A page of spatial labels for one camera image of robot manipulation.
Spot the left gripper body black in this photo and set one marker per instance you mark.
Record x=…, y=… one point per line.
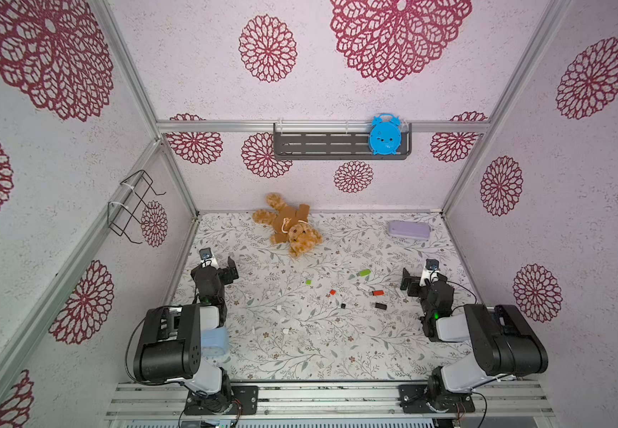
x=223, y=272

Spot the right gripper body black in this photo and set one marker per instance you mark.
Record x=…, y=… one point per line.
x=415, y=282

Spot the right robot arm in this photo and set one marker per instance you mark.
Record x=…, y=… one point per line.
x=503, y=344

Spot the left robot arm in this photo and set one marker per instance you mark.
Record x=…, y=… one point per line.
x=176, y=343

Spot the light blue cup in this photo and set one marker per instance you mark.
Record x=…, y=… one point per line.
x=215, y=343

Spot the purple rectangular case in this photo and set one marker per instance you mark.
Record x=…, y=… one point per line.
x=409, y=230

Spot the brown teddy bear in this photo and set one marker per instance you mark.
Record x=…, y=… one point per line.
x=290, y=225

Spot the blue alarm clock toy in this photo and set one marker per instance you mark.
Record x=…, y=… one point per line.
x=385, y=137

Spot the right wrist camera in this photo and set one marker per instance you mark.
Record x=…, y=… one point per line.
x=430, y=272

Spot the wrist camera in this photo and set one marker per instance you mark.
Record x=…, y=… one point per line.
x=207, y=258
x=430, y=272

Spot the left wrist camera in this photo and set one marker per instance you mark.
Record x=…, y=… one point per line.
x=207, y=258

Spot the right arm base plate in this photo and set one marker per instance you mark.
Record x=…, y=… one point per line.
x=419, y=398

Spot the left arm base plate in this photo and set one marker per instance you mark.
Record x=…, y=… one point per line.
x=230, y=401

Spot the black wire wall rack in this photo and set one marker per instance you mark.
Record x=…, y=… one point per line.
x=125, y=211

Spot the aluminium front rail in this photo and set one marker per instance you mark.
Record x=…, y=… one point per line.
x=335, y=400

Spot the grey wall shelf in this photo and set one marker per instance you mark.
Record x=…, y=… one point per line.
x=304, y=145

